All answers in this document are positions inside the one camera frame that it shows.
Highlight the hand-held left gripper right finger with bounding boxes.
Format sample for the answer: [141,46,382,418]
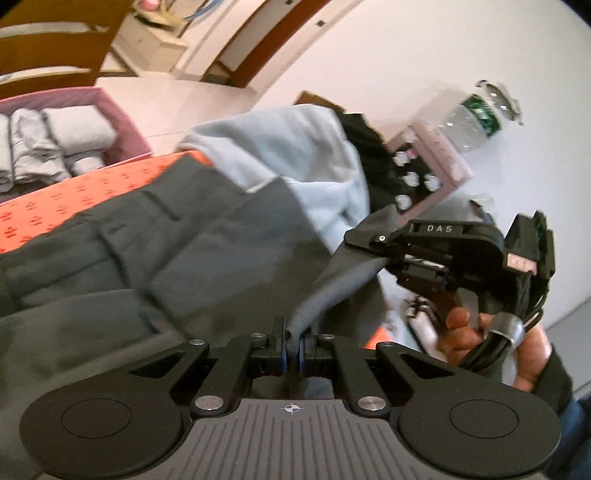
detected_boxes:
[297,332,467,415]

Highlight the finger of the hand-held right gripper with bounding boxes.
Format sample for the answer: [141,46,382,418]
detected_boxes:
[344,219,416,261]
[394,257,451,296]

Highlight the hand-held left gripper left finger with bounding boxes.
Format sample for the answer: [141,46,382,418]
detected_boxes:
[111,315,291,415]

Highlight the dark grey pants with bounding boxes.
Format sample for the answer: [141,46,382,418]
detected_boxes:
[0,153,402,472]

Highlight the person's right hand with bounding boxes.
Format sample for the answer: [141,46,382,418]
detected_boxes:
[433,306,553,394]

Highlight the black garment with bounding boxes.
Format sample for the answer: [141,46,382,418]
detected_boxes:
[336,112,403,215]

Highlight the pink water dispenser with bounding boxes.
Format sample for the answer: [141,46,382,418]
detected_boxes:
[385,119,475,214]

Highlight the clear water bottle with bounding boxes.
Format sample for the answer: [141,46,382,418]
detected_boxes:
[438,79,526,154]

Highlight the light blue garment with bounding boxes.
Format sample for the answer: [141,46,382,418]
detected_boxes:
[174,105,370,252]

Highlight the brown wooden door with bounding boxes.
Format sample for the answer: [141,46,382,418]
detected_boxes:
[203,0,333,88]

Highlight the orange patterned mat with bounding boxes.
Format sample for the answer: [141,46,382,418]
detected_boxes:
[0,152,394,354]

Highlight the pink storage box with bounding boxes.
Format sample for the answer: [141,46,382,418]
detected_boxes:
[0,88,154,195]

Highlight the low beige cabinet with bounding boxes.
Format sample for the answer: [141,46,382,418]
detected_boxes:
[99,13,189,75]

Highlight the folded grey garment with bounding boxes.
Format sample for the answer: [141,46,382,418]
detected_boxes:
[9,108,72,184]
[0,113,12,192]
[43,106,117,158]

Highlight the wooden chair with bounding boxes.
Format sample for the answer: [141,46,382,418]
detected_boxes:
[0,0,136,100]

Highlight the black cable bundle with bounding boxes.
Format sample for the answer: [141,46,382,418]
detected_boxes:
[459,272,555,376]

